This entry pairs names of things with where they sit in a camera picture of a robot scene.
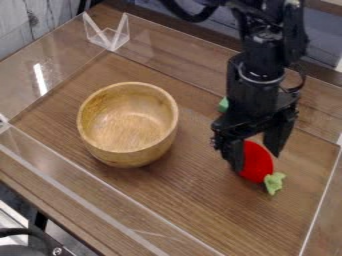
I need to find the green rectangular block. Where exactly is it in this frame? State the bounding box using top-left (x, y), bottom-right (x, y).
top-left (218, 97), bottom-right (229, 113)

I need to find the wooden bowl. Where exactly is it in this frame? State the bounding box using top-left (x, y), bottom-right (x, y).
top-left (77, 82), bottom-right (179, 168)

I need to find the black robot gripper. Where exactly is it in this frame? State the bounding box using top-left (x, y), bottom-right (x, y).
top-left (212, 53), bottom-right (300, 173)

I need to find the black cable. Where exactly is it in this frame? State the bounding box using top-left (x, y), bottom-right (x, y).
top-left (0, 227), bottom-right (51, 256)

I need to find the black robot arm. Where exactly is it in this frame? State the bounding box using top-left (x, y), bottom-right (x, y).
top-left (161, 0), bottom-right (309, 172)

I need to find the red plush strawberry toy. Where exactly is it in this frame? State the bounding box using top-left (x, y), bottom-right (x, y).
top-left (240, 141), bottom-right (286, 196)

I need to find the black table leg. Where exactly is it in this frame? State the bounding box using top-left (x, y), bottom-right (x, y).
top-left (34, 211), bottom-right (49, 230)

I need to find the clear acrylic tray wall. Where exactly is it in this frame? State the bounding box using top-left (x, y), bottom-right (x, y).
top-left (0, 115), bottom-right (225, 256)

